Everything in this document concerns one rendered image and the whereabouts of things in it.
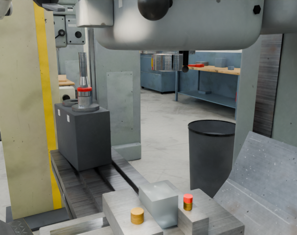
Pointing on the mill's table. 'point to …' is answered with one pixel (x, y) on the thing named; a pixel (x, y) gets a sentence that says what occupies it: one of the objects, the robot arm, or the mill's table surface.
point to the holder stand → (83, 134)
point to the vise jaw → (119, 220)
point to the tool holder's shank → (83, 70)
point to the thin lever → (185, 61)
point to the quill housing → (185, 26)
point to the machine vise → (221, 228)
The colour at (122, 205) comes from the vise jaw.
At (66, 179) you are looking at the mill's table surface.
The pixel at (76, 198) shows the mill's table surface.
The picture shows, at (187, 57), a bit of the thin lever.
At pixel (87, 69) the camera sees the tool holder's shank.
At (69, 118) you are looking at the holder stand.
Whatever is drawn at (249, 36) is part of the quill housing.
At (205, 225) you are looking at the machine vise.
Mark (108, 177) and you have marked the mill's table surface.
